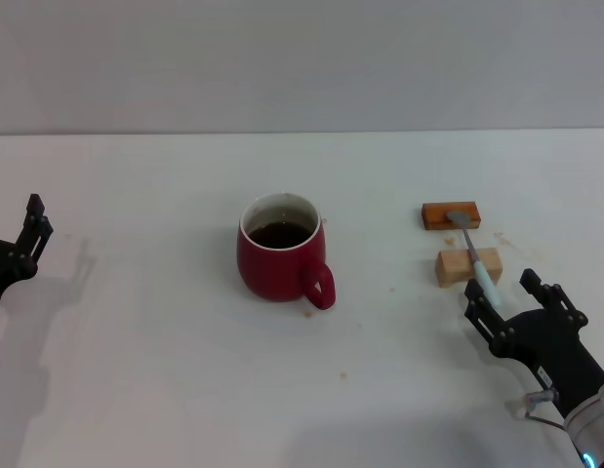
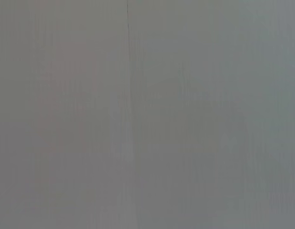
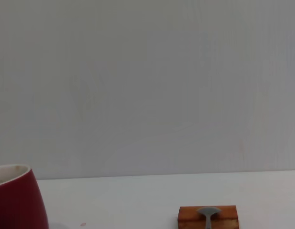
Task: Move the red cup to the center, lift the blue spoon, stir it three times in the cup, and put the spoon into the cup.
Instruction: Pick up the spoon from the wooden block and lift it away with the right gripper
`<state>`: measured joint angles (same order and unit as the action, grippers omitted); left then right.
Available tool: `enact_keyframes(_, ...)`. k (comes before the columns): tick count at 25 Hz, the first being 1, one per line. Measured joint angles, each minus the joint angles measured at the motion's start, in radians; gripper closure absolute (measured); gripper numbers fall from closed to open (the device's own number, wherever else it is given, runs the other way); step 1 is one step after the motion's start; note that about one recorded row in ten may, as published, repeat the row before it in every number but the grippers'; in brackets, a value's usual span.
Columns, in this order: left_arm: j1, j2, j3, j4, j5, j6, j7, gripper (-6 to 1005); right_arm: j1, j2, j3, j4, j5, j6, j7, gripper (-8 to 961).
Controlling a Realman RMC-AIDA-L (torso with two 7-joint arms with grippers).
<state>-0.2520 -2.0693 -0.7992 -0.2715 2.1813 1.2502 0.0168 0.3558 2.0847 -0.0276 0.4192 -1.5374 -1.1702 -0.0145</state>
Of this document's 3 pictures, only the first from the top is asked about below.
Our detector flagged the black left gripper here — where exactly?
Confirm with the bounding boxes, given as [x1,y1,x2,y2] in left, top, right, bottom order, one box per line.
[0,193,55,332]

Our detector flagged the red ceramic coffee cup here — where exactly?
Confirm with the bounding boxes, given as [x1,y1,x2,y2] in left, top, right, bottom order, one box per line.
[235,192,337,312]

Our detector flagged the grey right wrist cable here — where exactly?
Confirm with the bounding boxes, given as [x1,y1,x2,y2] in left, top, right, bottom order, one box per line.
[504,388,569,433]

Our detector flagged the blue handled metal spoon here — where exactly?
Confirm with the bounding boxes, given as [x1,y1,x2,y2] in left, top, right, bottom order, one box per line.
[445,210,503,308]

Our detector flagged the light wooden bridge block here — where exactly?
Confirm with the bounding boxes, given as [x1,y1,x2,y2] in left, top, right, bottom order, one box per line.
[434,247,503,290]

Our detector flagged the orange wooden block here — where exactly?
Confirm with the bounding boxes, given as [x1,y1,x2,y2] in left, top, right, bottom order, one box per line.
[421,201,481,231]

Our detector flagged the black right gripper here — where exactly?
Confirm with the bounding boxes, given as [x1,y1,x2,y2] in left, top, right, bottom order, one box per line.
[464,268,604,419]

